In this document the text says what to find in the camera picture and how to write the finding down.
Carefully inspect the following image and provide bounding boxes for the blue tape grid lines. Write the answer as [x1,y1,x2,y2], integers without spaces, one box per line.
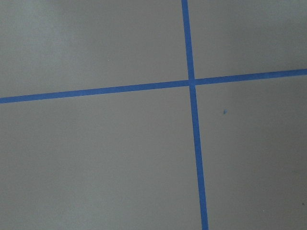
[0,0,307,230]

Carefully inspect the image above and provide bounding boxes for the brown paper table cover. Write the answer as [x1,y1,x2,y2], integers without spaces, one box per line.
[0,0,307,230]

